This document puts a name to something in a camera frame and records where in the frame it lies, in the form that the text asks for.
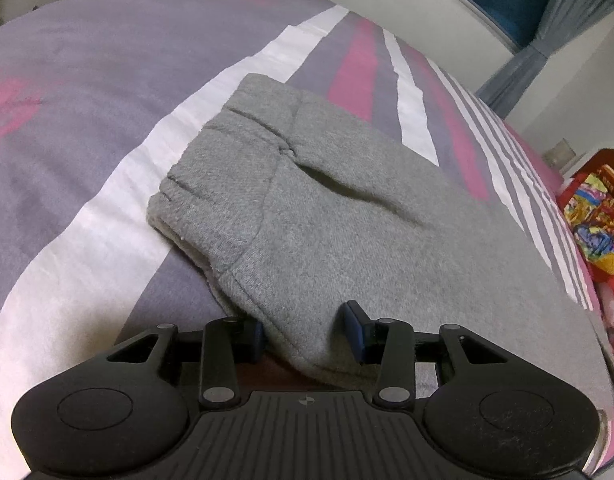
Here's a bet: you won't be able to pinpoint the grey sweat pants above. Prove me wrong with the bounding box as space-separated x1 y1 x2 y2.
147 74 614 408

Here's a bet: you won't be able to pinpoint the grey curtain right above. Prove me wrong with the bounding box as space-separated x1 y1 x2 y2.
478 0 609 118

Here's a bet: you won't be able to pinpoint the purple pink striped bedsheet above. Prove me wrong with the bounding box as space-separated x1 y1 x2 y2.
0 0 599 479

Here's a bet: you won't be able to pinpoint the colourful red yellow quilt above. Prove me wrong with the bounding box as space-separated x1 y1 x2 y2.
557 148 614 349

